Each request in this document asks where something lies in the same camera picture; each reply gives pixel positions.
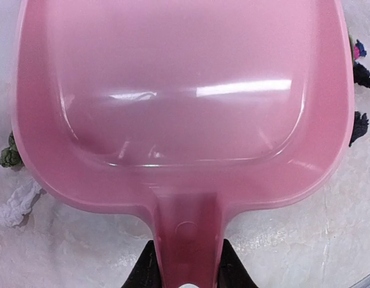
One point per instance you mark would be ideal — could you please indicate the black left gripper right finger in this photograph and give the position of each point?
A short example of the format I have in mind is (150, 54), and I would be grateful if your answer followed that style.
(234, 274)

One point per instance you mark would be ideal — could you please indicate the pink plastic dustpan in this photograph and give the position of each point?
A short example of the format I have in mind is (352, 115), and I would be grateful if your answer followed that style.
(183, 114)

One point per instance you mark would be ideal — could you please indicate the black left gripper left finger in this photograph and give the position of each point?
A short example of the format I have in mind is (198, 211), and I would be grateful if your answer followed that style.
(145, 273)

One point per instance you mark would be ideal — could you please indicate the pile of coloured paper scraps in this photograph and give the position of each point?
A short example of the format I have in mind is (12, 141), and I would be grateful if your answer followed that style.
(361, 74)

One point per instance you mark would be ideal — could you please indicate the olive green paper scrap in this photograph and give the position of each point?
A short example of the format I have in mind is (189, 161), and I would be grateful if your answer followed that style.
(10, 156)

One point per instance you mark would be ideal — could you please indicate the black paper scrap right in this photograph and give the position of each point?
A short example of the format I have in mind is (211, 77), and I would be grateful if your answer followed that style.
(360, 126)

